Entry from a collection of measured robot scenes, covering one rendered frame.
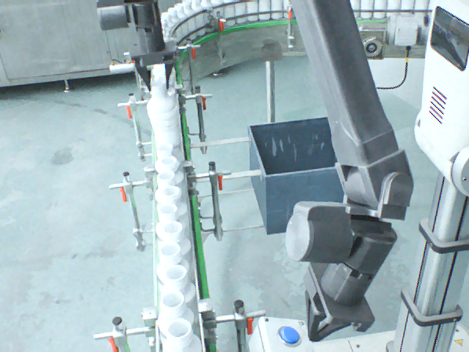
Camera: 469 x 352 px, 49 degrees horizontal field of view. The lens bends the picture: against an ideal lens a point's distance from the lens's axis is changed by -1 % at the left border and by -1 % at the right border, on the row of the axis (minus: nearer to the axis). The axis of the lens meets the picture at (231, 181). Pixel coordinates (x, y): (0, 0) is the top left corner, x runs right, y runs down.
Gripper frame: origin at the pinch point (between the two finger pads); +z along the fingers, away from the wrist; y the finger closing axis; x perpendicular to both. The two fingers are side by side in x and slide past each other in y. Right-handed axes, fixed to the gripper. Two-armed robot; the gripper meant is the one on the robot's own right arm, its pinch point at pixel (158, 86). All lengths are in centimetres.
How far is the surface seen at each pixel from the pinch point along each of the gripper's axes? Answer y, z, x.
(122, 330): 10, 20, 52
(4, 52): 129, 86, -299
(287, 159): -39, 50, -39
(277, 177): -28.8, 35.6, -8.3
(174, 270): 0.1, 13.8, 45.8
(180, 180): -2.2, 17.2, 13.5
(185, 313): -1, 15, 54
